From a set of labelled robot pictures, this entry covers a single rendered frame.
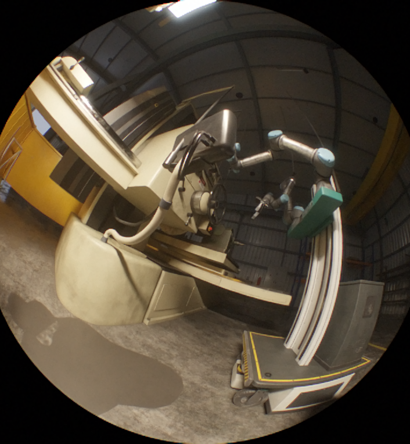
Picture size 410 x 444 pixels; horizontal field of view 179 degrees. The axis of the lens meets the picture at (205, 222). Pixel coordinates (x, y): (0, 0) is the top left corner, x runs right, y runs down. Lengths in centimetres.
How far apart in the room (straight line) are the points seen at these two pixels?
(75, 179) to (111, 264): 83
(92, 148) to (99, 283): 87
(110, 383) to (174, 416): 31
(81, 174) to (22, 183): 214
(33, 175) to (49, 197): 61
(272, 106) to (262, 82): 134
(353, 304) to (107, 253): 142
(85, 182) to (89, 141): 46
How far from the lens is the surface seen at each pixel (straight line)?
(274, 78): 785
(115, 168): 106
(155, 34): 996
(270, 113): 781
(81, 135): 105
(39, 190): 317
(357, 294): 90
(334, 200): 83
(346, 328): 91
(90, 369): 86
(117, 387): 83
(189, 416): 84
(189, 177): 115
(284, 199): 122
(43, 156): 326
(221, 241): 149
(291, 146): 99
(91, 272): 93
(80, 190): 136
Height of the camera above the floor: 73
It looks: 19 degrees up
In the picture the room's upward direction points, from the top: 22 degrees clockwise
